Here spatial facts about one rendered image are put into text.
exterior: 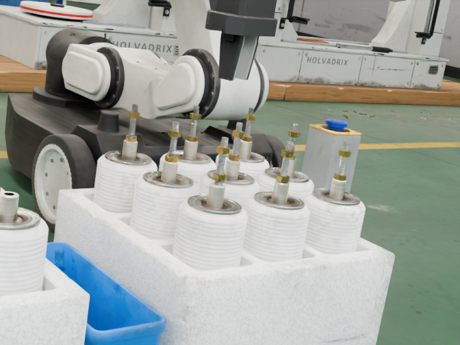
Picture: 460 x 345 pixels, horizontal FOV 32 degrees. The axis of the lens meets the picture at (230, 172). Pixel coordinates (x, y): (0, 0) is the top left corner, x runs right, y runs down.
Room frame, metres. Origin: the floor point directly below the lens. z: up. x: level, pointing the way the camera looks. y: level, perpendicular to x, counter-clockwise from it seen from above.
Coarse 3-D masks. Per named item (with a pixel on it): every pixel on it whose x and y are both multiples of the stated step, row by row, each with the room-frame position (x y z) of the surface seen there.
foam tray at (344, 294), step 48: (96, 240) 1.14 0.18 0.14; (144, 240) 1.07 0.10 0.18; (144, 288) 1.03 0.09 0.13; (192, 288) 0.95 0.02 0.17; (240, 288) 1.00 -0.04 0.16; (288, 288) 1.06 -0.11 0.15; (336, 288) 1.12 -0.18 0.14; (384, 288) 1.19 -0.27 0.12; (192, 336) 0.96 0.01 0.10; (240, 336) 1.01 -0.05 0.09; (288, 336) 1.07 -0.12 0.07; (336, 336) 1.13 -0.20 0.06
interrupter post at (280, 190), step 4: (276, 180) 1.13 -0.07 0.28; (276, 184) 1.12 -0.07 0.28; (280, 184) 1.12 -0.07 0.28; (284, 184) 1.12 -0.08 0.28; (288, 184) 1.12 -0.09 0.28; (276, 188) 1.12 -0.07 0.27; (280, 188) 1.12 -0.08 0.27; (284, 188) 1.12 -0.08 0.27; (288, 188) 1.13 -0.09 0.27; (276, 192) 1.12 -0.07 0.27; (280, 192) 1.12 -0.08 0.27; (284, 192) 1.12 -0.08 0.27; (272, 196) 1.13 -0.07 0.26; (276, 196) 1.12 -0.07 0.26; (280, 196) 1.12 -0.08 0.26; (284, 196) 1.12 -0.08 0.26; (272, 200) 1.13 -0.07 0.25; (276, 200) 1.12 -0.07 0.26; (280, 200) 1.12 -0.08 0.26; (284, 200) 1.12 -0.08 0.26
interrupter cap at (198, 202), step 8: (192, 200) 1.06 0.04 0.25; (200, 200) 1.06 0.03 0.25; (224, 200) 1.08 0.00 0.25; (232, 200) 1.08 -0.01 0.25; (200, 208) 1.02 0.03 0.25; (208, 208) 1.03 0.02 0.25; (216, 208) 1.05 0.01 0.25; (224, 208) 1.05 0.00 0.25; (232, 208) 1.05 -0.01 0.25; (240, 208) 1.05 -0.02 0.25
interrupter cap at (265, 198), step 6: (258, 192) 1.15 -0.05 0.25; (264, 192) 1.16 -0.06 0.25; (270, 192) 1.16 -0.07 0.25; (258, 198) 1.12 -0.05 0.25; (264, 198) 1.13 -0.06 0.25; (270, 198) 1.14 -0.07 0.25; (288, 198) 1.15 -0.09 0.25; (294, 198) 1.15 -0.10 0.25; (264, 204) 1.10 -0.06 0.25; (270, 204) 1.10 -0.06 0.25; (276, 204) 1.10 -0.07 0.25; (282, 204) 1.12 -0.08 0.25; (288, 204) 1.12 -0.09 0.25; (294, 204) 1.12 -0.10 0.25; (300, 204) 1.13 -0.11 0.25
